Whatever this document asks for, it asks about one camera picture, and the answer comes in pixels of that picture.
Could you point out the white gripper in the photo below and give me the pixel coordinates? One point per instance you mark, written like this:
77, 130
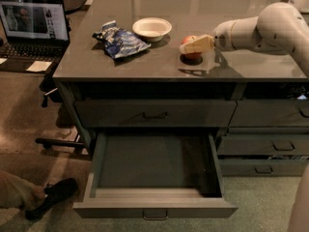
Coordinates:
223, 35

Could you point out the red apple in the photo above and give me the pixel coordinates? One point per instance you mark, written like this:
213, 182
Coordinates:
190, 52

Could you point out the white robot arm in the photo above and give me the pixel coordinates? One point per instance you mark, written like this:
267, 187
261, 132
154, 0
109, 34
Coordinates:
278, 27

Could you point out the top right drawer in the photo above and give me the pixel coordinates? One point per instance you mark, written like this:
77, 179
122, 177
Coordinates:
271, 113

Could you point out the closed top left drawer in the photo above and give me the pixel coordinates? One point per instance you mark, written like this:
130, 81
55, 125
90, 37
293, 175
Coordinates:
154, 113

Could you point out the bottom right drawer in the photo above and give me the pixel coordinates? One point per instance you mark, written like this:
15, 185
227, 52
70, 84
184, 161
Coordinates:
262, 167

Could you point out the open middle drawer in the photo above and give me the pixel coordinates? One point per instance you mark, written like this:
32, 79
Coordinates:
155, 177

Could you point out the white paper bowl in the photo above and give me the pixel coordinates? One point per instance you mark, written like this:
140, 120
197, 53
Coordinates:
152, 29

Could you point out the blue chip bag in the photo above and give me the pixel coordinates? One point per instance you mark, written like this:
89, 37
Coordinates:
118, 42

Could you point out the black office chair base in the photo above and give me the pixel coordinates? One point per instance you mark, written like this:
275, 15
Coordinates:
71, 139

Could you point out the white paper note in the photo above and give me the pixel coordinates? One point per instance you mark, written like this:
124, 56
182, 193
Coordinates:
38, 66

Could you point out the open black laptop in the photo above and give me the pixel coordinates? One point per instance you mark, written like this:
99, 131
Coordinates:
36, 30

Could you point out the black shoe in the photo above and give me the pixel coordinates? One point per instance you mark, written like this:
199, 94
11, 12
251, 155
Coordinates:
55, 194

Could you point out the beige trouser leg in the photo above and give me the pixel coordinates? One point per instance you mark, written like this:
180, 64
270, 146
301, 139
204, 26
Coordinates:
16, 192

